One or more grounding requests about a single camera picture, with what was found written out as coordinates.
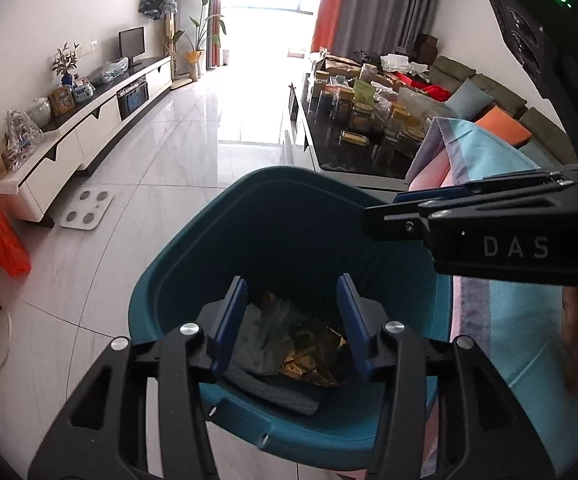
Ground grey orange curtain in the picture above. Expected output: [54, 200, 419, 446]
[310, 0, 440, 58]

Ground white tv cabinet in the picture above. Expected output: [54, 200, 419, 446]
[0, 55, 174, 224]

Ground teal grey tablecloth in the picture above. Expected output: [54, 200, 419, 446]
[407, 117, 578, 474]

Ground white bathroom scale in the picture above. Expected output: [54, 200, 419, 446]
[60, 188, 114, 231]

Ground small black monitor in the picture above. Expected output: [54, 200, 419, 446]
[118, 27, 146, 67]

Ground white air conditioner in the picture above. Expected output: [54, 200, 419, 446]
[165, 0, 215, 79]

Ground teal trash bin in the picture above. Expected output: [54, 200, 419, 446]
[128, 167, 453, 470]

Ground white tissue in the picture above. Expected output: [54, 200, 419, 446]
[231, 294, 303, 376]

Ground green sectional sofa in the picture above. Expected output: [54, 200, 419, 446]
[402, 54, 578, 168]

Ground blue cushion far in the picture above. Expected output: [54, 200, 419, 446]
[445, 79, 493, 120]

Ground potted green plant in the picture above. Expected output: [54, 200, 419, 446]
[172, 0, 226, 81]

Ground black coffee table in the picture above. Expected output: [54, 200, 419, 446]
[286, 58, 430, 191]

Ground gold foil wrapper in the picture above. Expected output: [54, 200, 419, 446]
[279, 325, 346, 388]

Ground orange cushion far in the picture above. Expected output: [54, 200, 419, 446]
[475, 106, 532, 148]

